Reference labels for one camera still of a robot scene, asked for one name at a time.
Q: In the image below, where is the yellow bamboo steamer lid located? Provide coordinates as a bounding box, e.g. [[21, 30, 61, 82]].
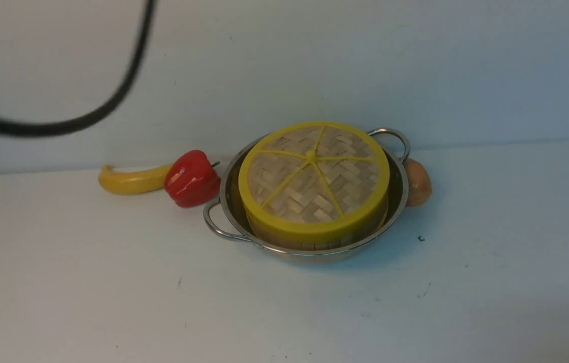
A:
[[238, 122, 391, 237]]

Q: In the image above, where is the yellow bamboo steamer basket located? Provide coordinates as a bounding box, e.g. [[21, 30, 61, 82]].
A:
[[249, 201, 389, 251]]

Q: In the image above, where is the stainless steel pot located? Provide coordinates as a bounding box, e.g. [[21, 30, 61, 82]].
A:
[[203, 124, 411, 266]]

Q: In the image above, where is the red bell pepper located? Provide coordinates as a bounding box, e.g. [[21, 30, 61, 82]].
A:
[[163, 150, 221, 208]]

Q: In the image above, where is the brown potato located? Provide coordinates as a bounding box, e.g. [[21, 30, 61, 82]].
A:
[[404, 158, 432, 207]]

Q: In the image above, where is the yellow banana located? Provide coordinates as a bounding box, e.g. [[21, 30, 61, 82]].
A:
[[97, 165, 172, 195]]

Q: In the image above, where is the black cable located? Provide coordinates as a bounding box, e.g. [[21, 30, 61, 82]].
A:
[[0, 0, 158, 138]]

